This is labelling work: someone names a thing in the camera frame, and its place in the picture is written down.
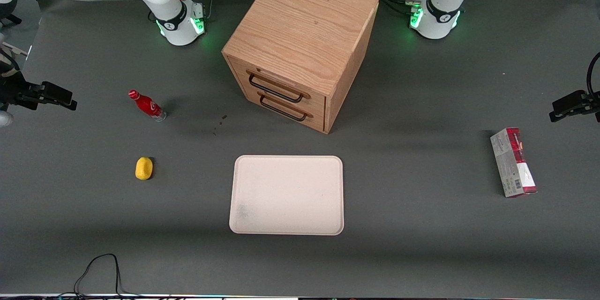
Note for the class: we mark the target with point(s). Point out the yellow lemon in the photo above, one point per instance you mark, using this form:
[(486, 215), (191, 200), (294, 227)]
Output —
[(144, 168)]

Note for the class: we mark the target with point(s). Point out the red and grey carton box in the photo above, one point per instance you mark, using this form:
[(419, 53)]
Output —
[(513, 164)]

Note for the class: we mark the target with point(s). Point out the red coke bottle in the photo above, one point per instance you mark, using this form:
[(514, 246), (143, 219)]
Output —
[(147, 104)]

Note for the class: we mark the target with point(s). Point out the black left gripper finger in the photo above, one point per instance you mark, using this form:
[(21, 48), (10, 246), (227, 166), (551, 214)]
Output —
[(569, 103)]

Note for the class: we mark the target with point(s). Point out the wooden drawer cabinet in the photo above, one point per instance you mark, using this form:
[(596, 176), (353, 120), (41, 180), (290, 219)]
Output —
[(304, 28)]

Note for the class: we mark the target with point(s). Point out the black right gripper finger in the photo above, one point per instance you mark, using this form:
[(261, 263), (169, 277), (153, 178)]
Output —
[(54, 93)]

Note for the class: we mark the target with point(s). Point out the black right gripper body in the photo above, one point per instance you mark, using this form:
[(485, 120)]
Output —
[(12, 89)]

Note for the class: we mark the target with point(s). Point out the beige plastic tray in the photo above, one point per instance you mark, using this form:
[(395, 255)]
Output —
[(287, 195)]

